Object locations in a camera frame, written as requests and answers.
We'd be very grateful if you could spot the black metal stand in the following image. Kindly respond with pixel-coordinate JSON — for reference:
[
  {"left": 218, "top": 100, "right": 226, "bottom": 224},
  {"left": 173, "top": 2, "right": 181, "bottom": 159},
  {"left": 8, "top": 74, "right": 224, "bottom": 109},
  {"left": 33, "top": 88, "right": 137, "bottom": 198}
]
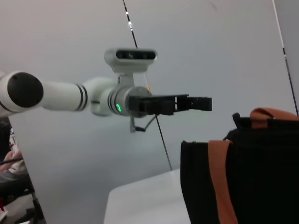
[{"left": 22, "top": 177, "right": 46, "bottom": 224}]

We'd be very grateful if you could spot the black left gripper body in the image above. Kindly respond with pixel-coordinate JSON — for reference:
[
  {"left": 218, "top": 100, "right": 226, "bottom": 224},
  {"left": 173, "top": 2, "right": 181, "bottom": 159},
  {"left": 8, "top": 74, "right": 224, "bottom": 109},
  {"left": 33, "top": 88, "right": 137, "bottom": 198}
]
[{"left": 128, "top": 93, "right": 190, "bottom": 119}]

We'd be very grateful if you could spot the left gripper cable with plug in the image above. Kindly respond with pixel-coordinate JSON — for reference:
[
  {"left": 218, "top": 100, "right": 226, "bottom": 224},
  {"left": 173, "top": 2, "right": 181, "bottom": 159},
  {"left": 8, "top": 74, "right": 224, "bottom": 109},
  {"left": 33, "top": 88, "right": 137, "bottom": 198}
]
[{"left": 129, "top": 115, "right": 157, "bottom": 133}]

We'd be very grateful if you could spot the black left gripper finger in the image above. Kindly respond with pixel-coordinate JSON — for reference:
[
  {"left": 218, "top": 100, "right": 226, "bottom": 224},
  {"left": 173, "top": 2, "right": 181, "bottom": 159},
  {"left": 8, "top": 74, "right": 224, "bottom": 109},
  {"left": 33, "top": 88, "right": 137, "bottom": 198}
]
[{"left": 175, "top": 97, "right": 213, "bottom": 111}]

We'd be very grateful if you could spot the black bag with orange handles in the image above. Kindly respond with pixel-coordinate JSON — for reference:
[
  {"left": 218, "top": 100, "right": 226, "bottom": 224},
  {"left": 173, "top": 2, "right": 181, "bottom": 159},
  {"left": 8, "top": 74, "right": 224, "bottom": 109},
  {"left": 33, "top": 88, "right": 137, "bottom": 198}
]
[{"left": 180, "top": 107, "right": 299, "bottom": 224}]

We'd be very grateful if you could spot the seated person in background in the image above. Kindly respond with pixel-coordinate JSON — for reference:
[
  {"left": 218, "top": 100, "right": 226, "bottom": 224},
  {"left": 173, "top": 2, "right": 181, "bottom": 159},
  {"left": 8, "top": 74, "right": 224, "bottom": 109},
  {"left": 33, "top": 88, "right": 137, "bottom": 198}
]
[{"left": 0, "top": 149, "right": 32, "bottom": 201}]

